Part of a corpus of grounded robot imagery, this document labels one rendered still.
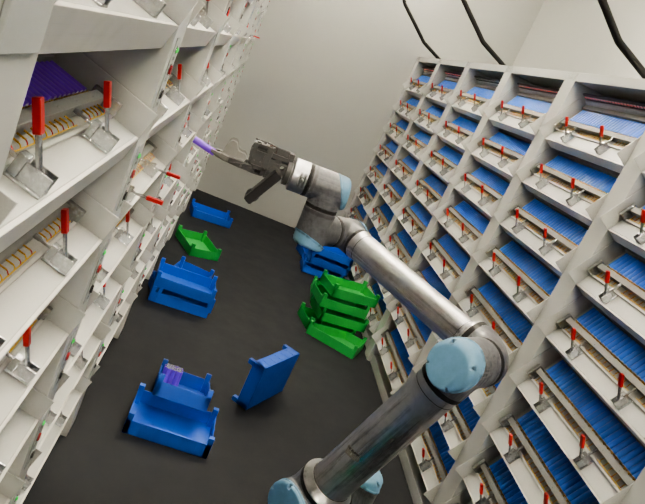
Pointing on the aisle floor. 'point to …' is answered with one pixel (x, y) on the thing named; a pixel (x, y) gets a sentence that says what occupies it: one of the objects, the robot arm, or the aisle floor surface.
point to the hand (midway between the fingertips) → (215, 153)
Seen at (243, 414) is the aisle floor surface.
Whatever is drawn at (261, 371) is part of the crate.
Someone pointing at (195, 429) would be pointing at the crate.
